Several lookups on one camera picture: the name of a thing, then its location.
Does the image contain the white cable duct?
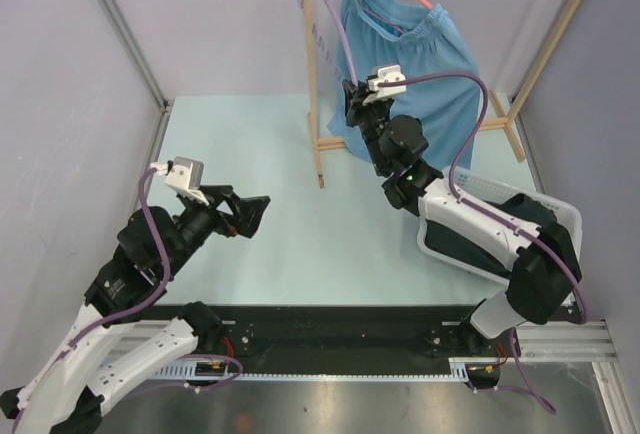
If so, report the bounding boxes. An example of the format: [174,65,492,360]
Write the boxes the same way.
[147,358,501,389]

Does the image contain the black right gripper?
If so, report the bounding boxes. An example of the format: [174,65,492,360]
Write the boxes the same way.
[343,78,391,174]

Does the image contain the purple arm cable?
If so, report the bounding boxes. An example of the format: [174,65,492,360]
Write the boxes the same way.
[384,73,591,415]
[9,166,171,430]

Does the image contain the dark navy shorts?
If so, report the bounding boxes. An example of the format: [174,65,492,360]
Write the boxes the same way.
[422,193,559,280]

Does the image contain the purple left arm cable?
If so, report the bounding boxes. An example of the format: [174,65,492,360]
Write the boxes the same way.
[9,166,171,430]

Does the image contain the light blue shorts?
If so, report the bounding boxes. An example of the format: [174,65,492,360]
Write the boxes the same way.
[340,0,481,169]

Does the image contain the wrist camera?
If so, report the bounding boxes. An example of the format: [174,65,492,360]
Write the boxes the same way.
[363,64,406,105]
[149,157,210,206]

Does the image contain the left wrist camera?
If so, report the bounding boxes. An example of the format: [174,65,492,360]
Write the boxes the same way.
[149,157,210,206]

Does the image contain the white plastic laundry basket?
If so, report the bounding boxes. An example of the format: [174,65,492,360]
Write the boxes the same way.
[416,165,584,285]

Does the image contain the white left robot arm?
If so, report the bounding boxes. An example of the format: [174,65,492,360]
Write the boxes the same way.
[1,185,271,433]

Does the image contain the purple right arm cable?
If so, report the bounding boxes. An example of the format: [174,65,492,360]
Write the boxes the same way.
[384,73,591,415]

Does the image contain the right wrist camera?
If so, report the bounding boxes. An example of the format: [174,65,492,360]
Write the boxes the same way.
[363,64,406,105]

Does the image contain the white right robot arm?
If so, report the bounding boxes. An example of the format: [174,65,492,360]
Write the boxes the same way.
[342,77,587,355]

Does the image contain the wooden clothes rack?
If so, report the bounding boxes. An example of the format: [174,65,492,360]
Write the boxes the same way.
[296,0,582,168]

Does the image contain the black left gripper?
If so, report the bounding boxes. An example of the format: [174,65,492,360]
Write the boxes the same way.
[163,184,270,276]

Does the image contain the aluminium frame post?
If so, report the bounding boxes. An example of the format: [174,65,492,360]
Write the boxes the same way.
[97,0,169,114]

